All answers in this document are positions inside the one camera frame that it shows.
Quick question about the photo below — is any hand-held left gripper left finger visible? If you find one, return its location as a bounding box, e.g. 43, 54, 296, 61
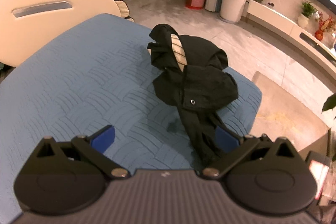
35, 125, 130, 179

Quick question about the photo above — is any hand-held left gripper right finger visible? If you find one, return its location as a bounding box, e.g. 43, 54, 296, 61
202, 126, 300, 178

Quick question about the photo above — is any black jacket with striped lining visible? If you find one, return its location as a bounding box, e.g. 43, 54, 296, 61
147, 24, 239, 165

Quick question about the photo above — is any blue textured mattress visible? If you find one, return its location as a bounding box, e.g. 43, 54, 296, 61
0, 13, 262, 224

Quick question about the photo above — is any beige floor mat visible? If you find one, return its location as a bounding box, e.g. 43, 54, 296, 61
251, 70, 330, 153

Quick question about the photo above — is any red white packet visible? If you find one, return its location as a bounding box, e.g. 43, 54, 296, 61
308, 158, 331, 201

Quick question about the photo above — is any dark green houseplant leaf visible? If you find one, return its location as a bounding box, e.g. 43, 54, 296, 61
322, 93, 336, 120

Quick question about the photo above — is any cream padded seat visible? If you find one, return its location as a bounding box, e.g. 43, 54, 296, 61
113, 0, 135, 23

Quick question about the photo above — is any white television console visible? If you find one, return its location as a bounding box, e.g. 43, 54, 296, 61
247, 0, 336, 67

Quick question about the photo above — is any tall white planter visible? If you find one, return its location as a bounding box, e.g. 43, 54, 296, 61
220, 0, 248, 23

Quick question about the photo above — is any red gold ornament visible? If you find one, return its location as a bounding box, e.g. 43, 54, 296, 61
314, 14, 336, 42

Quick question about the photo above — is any small potted plant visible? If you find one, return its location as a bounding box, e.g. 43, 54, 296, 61
297, 0, 320, 29

